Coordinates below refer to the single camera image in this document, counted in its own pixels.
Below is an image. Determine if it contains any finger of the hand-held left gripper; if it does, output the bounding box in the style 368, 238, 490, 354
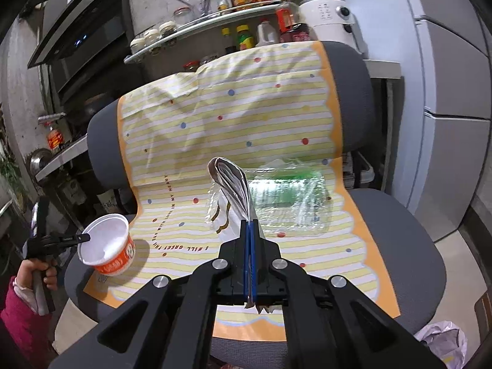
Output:
58, 232, 92, 249

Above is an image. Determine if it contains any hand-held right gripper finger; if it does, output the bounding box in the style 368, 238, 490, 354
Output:
48, 219, 250, 369
251, 219, 443, 369

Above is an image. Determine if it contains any orange and white noodle cup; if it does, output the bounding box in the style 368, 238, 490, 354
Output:
77, 214, 136, 276

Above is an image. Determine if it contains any person's left forearm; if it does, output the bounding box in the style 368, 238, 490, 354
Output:
0, 277, 55, 369

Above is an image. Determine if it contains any person's left hand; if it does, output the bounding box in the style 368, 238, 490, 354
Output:
15, 257, 59, 292

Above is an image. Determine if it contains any white printed paper cup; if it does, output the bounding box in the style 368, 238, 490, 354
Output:
96, 189, 121, 216

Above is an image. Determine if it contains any clear gold print bag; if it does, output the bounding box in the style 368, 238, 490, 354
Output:
205, 184, 247, 236

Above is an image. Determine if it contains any clear plastic tray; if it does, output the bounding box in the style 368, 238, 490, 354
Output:
246, 157, 334, 238

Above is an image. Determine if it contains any orange label bottle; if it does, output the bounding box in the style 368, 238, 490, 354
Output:
46, 121, 65, 150

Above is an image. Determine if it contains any black wok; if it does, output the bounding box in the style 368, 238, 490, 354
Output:
73, 92, 120, 124

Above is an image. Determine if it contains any yellow striped cloth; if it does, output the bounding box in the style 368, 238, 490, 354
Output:
82, 40, 403, 343

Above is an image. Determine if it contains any grey office chair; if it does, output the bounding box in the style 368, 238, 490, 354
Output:
63, 40, 447, 369

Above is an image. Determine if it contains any white plastic bag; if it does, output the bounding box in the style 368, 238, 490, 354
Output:
414, 322, 473, 369

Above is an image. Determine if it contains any black range hood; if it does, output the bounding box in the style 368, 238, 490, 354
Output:
27, 0, 134, 70

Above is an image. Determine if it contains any yellow cap seasoning bottle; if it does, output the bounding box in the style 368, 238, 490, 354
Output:
236, 25, 256, 51

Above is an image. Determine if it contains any white plastic jug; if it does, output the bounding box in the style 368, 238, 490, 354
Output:
256, 18, 280, 47

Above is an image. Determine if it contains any dark sauce jar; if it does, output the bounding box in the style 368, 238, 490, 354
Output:
280, 23, 313, 44

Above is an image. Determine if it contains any red label jar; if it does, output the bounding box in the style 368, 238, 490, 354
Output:
276, 0, 301, 33

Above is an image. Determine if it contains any white air fryer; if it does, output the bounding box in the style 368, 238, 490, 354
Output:
298, 0, 367, 54

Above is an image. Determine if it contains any grey refrigerator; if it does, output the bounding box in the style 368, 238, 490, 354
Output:
392, 0, 492, 241

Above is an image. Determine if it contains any curved wall shelf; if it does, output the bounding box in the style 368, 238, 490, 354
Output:
123, 0, 308, 65

